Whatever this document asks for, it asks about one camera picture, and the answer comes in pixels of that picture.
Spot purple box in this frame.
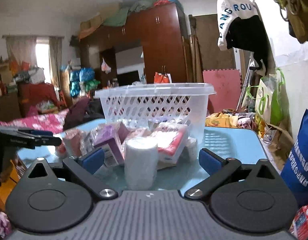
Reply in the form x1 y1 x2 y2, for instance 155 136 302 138
92 122 130 167

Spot yellow orange blanket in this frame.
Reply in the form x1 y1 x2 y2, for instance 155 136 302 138
205 112 238 128

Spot pink floral blanket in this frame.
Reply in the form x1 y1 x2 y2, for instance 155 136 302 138
0 109 69 134

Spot red white tissue pack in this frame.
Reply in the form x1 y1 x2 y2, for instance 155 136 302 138
151 122 188 165

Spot white toilet paper roll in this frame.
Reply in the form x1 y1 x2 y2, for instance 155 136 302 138
124 137 159 191

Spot clear plastic laundry basket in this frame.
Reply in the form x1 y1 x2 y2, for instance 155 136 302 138
94 83 216 144

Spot blue fabric bag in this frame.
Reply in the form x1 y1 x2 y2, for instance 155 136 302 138
281 109 308 207

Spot green white shopping bag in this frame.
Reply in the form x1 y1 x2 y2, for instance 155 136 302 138
246 68 285 126

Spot pink foam mat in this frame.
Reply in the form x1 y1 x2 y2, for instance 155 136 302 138
203 69 241 114

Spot window curtains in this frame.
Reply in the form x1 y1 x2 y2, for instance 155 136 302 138
4 35 63 87

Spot orange white hanging bag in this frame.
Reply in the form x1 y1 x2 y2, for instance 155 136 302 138
154 72 172 83

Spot brown wooden door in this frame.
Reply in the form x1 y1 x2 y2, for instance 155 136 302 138
184 14 236 83

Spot dark red wooden wardrobe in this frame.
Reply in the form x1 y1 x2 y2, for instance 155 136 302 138
79 3 194 85

